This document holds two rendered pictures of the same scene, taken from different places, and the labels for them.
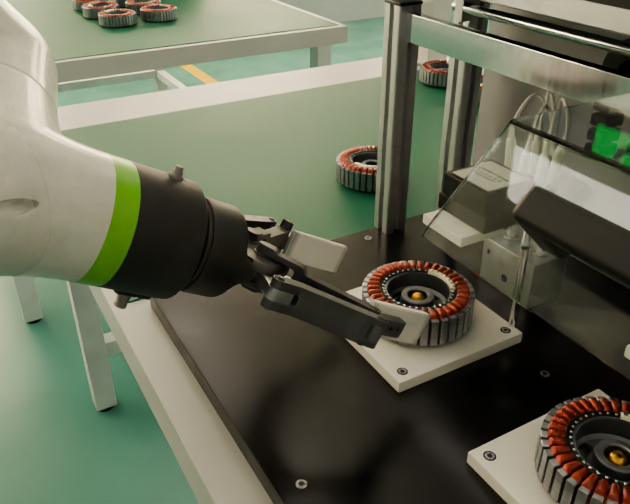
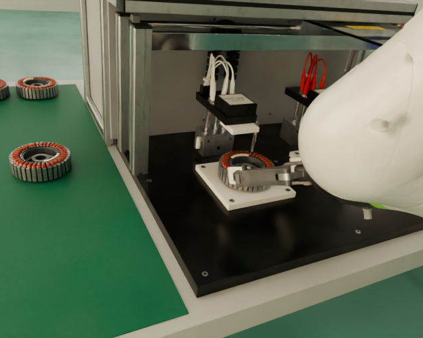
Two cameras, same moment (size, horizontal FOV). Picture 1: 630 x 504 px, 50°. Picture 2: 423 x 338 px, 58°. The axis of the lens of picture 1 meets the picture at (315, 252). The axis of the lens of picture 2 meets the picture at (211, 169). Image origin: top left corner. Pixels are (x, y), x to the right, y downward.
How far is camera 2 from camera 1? 84 cm
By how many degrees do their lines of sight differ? 75
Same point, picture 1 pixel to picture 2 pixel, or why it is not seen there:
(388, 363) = (283, 192)
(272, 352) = (269, 231)
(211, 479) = (351, 269)
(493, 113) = not seen: hidden behind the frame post
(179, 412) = (308, 281)
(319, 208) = (76, 198)
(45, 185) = not seen: outside the picture
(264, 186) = (12, 220)
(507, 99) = not seen: hidden behind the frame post
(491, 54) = (221, 41)
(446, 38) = (188, 40)
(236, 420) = (325, 248)
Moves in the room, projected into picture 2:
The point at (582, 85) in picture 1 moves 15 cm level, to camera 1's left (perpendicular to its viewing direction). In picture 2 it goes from (270, 43) to (276, 62)
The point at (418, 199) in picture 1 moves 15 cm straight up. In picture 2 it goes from (88, 158) to (84, 92)
